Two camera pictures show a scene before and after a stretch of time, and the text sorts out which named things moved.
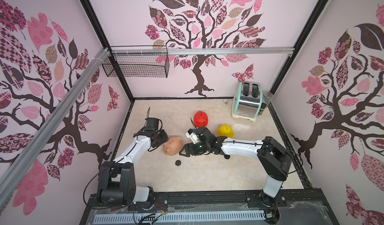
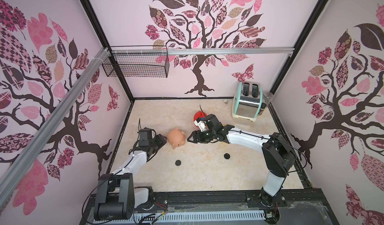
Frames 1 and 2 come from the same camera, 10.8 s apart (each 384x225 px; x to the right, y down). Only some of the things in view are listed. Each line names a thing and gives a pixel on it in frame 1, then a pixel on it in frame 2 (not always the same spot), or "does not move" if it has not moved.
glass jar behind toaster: [267, 97] does not move
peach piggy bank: [173, 146] -> [176, 137]
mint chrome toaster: [247, 101] does not move
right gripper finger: [188, 148] -> [196, 134]
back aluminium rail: [202, 51] does not move
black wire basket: [137, 61] does not move
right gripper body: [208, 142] -> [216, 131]
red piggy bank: [200, 119] does not move
